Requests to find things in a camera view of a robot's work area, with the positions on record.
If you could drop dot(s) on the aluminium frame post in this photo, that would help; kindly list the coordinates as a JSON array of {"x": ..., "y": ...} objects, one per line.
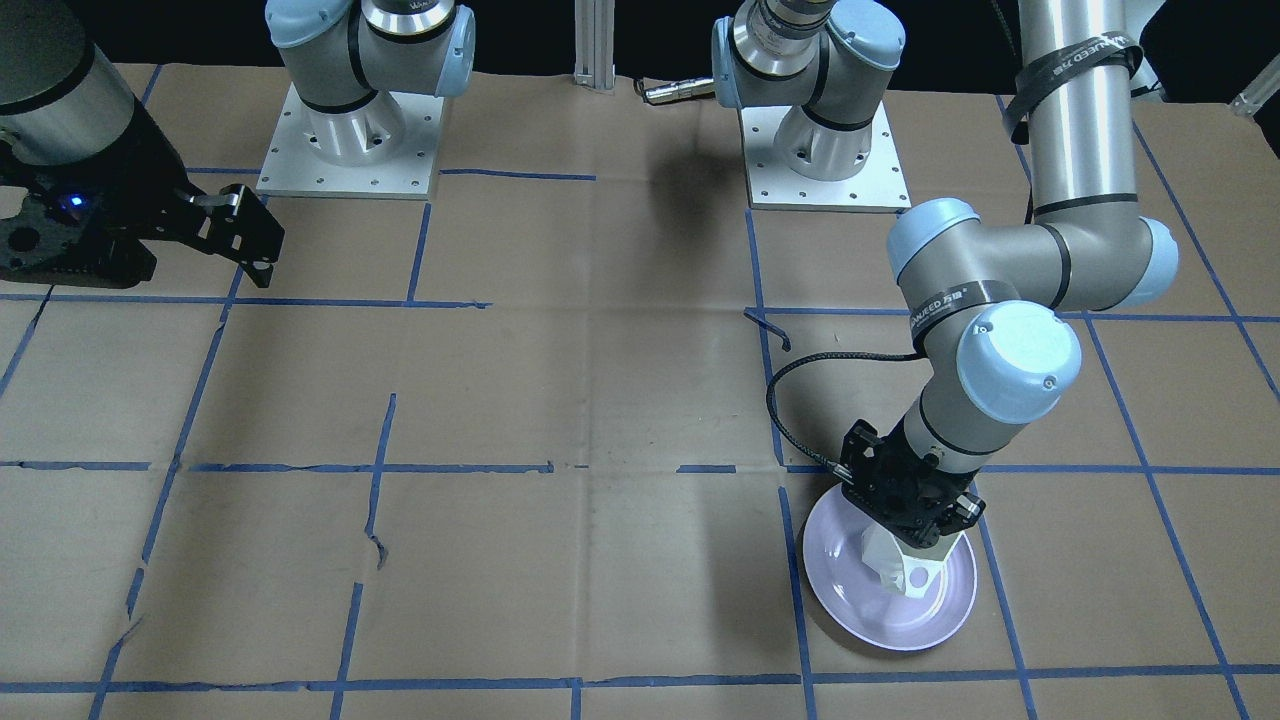
[{"x": 593, "y": 29}]

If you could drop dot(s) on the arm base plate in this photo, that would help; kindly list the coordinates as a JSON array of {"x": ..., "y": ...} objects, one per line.
[
  {"x": 386, "y": 150},
  {"x": 794, "y": 164}
]

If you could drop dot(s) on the lavender plate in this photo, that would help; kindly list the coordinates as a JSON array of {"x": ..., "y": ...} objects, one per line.
[{"x": 853, "y": 594}]

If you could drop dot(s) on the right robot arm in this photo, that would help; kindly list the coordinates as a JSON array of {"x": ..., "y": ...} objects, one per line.
[{"x": 62, "y": 101}]

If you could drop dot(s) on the white faceted cup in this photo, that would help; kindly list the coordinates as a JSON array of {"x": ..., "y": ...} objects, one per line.
[{"x": 902, "y": 568}]

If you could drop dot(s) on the brown paper table cover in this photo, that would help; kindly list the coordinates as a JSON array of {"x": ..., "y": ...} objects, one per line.
[{"x": 504, "y": 454}]

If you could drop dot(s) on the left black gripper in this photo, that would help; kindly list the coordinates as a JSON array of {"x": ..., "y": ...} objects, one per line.
[{"x": 962, "y": 511}]

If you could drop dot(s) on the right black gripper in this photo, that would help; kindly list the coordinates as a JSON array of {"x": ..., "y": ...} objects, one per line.
[{"x": 146, "y": 172}]

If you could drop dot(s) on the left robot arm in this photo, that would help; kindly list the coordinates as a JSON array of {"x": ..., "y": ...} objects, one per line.
[{"x": 984, "y": 299}]

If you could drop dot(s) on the corrugated metal conduit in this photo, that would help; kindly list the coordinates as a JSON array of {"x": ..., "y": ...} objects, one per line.
[{"x": 672, "y": 92}]

